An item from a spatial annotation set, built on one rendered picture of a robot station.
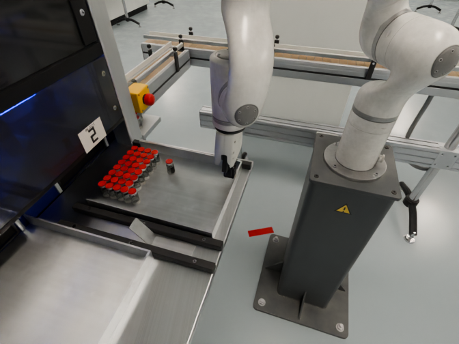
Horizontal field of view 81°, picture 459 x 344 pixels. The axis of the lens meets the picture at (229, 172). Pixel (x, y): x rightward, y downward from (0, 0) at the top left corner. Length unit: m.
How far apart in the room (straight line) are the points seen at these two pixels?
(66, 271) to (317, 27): 1.84
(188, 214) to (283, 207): 1.24
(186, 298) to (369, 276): 1.31
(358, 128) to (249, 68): 0.44
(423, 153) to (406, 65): 1.12
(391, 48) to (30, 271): 0.92
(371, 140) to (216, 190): 0.45
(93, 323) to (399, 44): 0.83
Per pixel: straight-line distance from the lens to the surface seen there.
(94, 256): 0.70
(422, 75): 0.71
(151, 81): 1.23
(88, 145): 0.79
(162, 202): 0.75
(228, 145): 0.63
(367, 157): 0.88
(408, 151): 1.76
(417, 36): 0.71
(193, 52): 1.56
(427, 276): 1.93
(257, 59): 0.49
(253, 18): 0.52
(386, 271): 1.82
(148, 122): 1.06
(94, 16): 0.80
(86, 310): 0.65
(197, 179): 0.79
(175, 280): 0.62
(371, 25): 0.77
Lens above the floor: 1.44
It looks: 44 degrees down
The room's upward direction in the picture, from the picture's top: straight up
